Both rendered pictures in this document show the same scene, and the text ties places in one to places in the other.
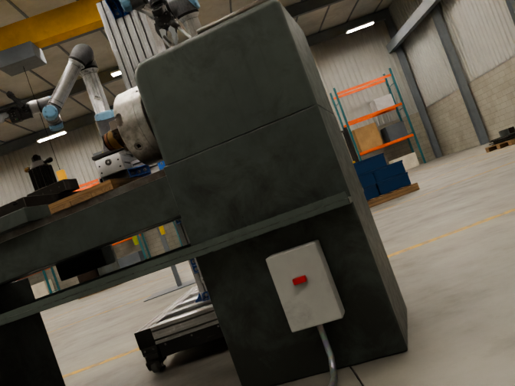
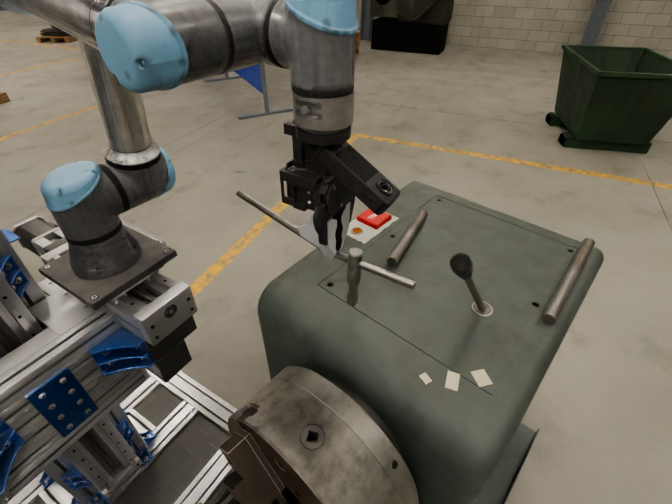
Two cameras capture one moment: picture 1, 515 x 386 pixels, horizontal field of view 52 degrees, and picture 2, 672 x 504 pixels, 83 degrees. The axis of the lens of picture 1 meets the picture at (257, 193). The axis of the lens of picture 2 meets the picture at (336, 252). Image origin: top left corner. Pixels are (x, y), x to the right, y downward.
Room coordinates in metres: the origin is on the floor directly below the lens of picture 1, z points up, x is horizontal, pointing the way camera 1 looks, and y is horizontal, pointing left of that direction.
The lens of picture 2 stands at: (1.99, 0.54, 1.75)
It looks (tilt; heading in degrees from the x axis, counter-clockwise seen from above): 39 degrees down; 296
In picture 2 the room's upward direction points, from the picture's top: straight up
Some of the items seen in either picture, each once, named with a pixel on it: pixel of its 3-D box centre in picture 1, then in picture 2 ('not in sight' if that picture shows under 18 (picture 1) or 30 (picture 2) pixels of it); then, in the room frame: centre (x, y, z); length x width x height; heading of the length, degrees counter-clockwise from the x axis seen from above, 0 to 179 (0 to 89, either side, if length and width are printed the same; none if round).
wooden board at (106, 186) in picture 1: (105, 194); not in sight; (2.22, 0.61, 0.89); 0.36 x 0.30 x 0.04; 164
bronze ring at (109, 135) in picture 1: (117, 139); not in sight; (2.18, 0.47, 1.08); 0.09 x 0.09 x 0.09; 74
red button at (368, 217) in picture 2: not in sight; (374, 218); (2.23, -0.17, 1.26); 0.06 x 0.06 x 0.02; 74
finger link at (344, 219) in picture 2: (175, 36); (329, 224); (2.22, 0.10, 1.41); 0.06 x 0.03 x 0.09; 174
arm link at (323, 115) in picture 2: not in sight; (322, 109); (2.21, 0.12, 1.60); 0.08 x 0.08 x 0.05
